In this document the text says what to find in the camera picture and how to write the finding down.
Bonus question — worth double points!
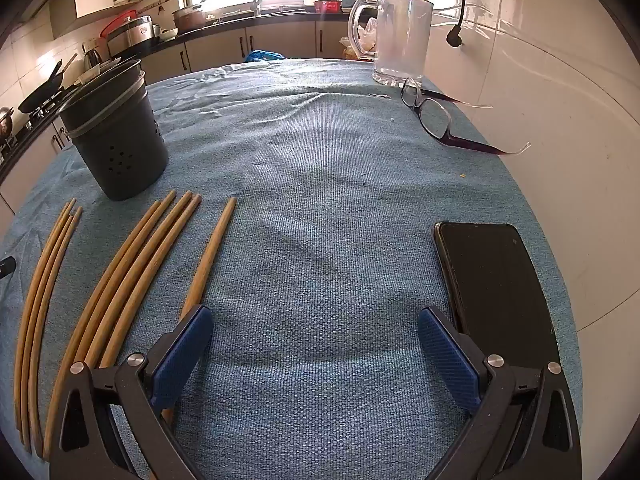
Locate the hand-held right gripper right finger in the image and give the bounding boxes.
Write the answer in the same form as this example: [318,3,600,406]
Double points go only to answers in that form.
[417,306,583,480]

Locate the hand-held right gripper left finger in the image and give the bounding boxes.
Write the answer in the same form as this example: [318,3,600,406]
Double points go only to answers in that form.
[48,304,216,480]

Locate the dark grey utensil holder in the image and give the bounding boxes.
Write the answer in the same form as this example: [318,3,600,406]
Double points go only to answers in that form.
[56,58,170,202]

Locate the black smartphone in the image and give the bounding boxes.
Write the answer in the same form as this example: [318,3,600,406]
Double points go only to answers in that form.
[433,221,561,368]

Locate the black wok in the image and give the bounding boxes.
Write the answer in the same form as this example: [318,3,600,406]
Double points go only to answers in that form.
[17,52,78,114]

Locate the dark framed eyeglasses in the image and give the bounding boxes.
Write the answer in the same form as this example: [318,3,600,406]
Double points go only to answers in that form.
[400,77,532,157]

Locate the blue tablecloth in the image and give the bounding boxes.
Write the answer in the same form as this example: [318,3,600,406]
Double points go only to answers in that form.
[0,57,583,480]

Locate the silver rice cooker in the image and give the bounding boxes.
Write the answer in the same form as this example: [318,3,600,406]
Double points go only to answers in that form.
[106,15,155,57]

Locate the red plastic lid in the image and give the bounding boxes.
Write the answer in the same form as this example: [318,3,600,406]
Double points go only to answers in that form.
[99,9,138,38]

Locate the brown cooking pot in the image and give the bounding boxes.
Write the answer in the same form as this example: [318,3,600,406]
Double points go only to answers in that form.
[171,4,209,35]

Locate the blue plastic bag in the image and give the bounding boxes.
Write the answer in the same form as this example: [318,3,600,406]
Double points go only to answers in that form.
[244,49,287,64]

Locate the clear glass mug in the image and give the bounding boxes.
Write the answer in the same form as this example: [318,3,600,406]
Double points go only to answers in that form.
[347,0,435,88]

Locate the clear plastic bag with food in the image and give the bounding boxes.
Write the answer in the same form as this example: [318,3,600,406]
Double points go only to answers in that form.
[340,16,381,60]

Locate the black kitchen countertop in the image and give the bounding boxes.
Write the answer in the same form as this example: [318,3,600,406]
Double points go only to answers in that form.
[0,10,356,181]

